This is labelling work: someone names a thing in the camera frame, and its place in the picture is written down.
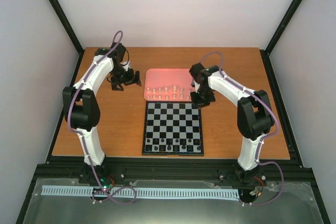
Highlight black aluminium frame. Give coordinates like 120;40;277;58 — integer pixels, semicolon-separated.
16;0;330;223

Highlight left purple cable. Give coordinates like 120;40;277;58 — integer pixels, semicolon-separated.
67;30;137;205

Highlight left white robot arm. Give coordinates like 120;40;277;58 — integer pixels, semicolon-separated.
62;43;141;184

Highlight black and white chessboard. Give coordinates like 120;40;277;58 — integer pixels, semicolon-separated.
142;101;204;156

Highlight black chess piece row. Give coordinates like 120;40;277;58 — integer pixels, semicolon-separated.
144;138;203;154

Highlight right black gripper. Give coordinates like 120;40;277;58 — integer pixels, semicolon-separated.
190;87;215;109

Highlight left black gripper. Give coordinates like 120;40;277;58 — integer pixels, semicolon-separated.
110;66;142;91

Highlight light blue cable duct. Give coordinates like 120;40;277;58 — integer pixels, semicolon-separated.
40;185;239;201

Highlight pink plastic tray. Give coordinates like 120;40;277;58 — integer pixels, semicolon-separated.
144;68;195;102

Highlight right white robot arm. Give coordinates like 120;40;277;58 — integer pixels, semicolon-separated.
189;63;276;185

